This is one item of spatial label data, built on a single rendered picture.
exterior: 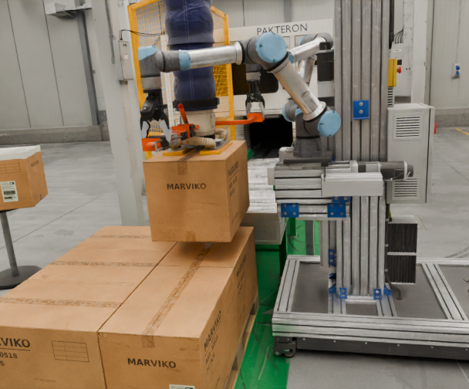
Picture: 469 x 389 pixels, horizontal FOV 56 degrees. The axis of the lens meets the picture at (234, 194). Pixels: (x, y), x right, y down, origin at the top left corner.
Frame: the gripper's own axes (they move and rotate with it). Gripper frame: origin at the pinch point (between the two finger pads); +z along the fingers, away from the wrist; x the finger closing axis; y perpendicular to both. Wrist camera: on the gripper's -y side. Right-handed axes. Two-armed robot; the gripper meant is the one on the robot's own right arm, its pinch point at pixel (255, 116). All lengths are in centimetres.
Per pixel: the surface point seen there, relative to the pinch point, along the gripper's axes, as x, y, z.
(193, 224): -24, 60, 45
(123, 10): -200, -291, -116
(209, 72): -16.9, 34.2, -24.8
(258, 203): -8, -49, 65
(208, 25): -16, 34, -47
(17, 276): -201, -29, 118
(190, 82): -25, 40, -21
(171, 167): -32, 60, 17
